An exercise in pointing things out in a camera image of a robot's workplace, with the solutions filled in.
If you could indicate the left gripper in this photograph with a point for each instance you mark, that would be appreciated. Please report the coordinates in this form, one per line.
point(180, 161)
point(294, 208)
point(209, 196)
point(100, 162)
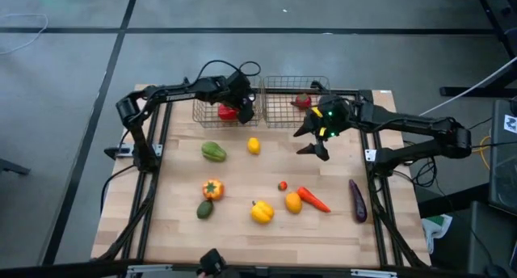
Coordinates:
point(238, 88)

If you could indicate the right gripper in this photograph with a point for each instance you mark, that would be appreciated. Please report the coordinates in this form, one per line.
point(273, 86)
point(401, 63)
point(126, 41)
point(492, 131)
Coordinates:
point(333, 116)

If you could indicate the red bell pepper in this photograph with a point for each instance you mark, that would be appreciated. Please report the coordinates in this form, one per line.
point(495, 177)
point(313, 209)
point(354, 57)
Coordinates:
point(227, 113)

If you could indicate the yellow lemon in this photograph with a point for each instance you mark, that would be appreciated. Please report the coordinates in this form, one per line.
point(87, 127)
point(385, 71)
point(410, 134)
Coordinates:
point(254, 146)

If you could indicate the green ribbed squash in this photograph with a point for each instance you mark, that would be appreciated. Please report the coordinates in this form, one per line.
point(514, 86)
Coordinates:
point(213, 152)

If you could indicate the small cherry tomato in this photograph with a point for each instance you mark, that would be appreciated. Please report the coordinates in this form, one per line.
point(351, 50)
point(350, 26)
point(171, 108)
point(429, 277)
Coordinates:
point(282, 186)

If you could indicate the orange carrot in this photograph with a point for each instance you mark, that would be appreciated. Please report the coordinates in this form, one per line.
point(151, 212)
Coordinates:
point(312, 198)

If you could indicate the round orange fruit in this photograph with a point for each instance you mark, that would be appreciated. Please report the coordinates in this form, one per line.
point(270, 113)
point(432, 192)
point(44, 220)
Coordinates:
point(293, 203)

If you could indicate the purple eggplant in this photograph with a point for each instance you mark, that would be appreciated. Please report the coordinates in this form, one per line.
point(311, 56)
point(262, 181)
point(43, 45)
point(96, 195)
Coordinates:
point(358, 201)

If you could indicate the orange persimmon green calyx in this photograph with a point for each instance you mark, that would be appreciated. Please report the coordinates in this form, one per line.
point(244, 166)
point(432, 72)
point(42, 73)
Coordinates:
point(213, 190)

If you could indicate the yellow bell pepper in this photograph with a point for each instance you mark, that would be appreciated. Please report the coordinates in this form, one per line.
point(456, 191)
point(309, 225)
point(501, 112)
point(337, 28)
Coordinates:
point(262, 212)

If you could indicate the green avocado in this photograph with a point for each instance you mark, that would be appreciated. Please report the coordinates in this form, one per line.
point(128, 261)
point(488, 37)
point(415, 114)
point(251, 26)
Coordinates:
point(205, 209)

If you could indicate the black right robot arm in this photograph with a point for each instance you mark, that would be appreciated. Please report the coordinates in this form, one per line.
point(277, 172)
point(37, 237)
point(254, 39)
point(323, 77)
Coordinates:
point(404, 122)

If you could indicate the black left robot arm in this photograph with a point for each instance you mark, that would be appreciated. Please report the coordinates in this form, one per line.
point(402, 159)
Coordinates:
point(177, 93)

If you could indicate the white green cloth bag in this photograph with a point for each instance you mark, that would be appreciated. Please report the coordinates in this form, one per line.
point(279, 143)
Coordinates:
point(436, 229)

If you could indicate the black computer case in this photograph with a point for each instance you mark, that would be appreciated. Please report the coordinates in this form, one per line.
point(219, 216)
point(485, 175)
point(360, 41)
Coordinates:
point(503, 169)

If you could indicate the dark grey cabinet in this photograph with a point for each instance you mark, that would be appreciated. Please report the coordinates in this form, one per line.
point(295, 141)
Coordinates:
point(493, 237)

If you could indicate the black furniture foot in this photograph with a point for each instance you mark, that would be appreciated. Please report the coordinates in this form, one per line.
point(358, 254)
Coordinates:
point(14, 167)

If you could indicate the silver mounting bracket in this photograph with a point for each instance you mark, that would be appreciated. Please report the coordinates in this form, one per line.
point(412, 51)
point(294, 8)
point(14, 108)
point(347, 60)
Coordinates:
point(371, 154)
point(158, 150)

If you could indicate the black aluminium table frame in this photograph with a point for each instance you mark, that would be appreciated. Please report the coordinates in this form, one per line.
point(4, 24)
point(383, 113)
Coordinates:
point(378, 229)

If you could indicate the metal corner bracket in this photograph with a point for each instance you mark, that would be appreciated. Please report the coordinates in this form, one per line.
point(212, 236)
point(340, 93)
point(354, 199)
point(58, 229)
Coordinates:
point(149, 268)
point(373, 273)

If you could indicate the black desk frame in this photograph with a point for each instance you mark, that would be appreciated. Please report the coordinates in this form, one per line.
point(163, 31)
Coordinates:
point(497, 11)

